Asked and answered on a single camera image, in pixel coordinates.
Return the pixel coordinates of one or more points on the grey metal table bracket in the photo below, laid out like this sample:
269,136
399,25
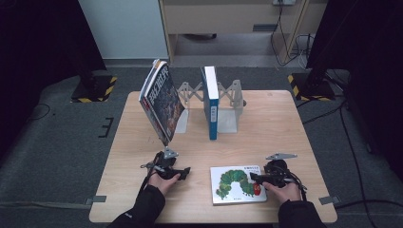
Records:
95,199
329,199

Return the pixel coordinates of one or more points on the white caterpillar picture book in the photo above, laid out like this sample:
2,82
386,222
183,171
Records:
234,190

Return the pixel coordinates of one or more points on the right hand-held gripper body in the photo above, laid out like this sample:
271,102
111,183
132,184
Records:
277,169

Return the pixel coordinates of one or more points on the black curtain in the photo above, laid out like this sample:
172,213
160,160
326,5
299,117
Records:
38,63
374,63

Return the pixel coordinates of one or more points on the dark cover magazine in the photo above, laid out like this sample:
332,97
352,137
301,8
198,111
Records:
168,107

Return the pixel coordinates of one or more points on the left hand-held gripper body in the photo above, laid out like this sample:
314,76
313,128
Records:
164,166

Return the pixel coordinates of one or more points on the orange-cornered magazine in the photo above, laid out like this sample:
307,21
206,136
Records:
155,62

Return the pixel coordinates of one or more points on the person's right hand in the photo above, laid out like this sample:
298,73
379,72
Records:
285,193

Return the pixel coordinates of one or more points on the yellow-black striped stand base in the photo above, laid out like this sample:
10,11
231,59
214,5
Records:
95,90
312,88

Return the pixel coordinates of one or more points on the expandable grey metal book rack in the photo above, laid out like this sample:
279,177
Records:
228,122

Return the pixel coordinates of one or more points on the person's left hand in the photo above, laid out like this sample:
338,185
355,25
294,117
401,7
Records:
163,185

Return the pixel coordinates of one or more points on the light wooden desk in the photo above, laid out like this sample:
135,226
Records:
221,17

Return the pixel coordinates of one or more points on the thick blue book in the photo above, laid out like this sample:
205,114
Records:
214,117

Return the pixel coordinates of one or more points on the white power strip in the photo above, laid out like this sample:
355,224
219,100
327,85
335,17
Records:
284,2

